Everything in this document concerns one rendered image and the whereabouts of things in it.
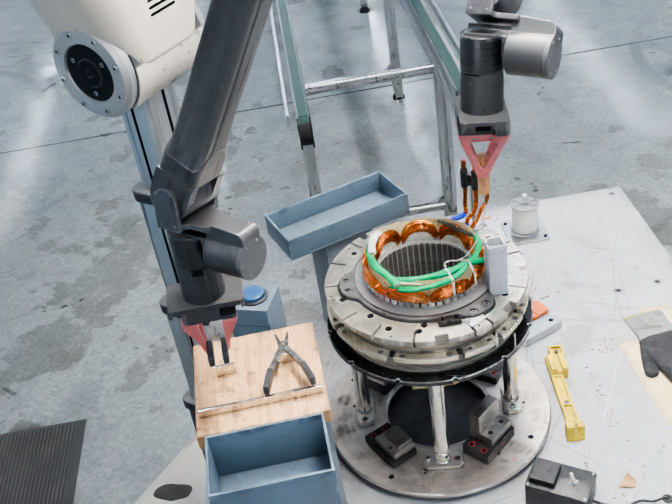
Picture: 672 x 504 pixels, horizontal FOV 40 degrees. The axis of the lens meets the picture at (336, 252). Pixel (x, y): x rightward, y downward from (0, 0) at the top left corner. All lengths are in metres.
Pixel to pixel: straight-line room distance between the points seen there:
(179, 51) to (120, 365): 1.81
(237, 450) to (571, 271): 0.92
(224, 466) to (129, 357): 1.88
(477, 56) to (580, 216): 0.98
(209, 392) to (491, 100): 0.58
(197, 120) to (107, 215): 2.95
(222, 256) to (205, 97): 0.20
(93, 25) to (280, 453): 0.68
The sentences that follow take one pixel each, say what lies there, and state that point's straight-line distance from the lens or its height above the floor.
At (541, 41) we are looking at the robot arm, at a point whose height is 1.50.
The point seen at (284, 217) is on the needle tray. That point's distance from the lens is 1.73.
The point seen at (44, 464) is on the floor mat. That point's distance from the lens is 2.93.
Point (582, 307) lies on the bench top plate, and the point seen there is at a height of 0.78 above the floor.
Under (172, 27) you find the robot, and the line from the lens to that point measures 1.50.
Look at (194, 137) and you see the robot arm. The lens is 1.08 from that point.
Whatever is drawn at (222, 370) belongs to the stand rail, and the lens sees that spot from 1.37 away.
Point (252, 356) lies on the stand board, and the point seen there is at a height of 1.06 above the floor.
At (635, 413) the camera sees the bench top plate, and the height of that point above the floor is 0.78.
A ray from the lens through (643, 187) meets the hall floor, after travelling 3.71.
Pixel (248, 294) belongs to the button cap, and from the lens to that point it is 1.56.
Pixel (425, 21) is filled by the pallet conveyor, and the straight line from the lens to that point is 3.27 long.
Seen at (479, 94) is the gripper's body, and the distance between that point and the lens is 1.22.
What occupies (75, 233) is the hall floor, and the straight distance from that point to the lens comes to 3.95.
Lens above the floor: 1.97
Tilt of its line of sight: 35 degrees down
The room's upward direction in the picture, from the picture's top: 9 degrees counter-clockwise
